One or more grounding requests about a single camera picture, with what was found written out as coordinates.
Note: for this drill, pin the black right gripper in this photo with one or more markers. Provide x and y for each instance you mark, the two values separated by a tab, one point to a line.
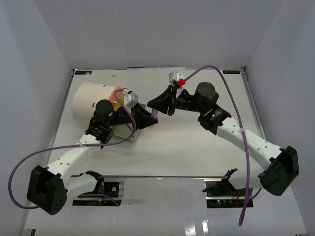
167	100

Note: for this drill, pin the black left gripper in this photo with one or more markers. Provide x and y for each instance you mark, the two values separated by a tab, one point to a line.
144	117

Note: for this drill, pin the pink purple highlighter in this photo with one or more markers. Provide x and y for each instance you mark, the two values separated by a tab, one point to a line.
154	113

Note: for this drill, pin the orange top drawer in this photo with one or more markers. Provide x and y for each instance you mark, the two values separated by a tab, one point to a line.
115	97

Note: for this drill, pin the cream cylindrical drawer organizer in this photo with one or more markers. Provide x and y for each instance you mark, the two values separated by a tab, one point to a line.
86	98

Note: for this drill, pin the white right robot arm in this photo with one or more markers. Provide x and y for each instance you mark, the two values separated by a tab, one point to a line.
280	165

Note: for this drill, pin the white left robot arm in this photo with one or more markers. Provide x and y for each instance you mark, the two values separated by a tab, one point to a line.
50	186

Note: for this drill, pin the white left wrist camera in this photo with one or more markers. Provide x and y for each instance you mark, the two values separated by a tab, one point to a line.
130	98

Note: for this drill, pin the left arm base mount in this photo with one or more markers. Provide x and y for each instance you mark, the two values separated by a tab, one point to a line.
111	188

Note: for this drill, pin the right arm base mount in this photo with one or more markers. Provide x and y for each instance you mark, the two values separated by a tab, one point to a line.
220	193

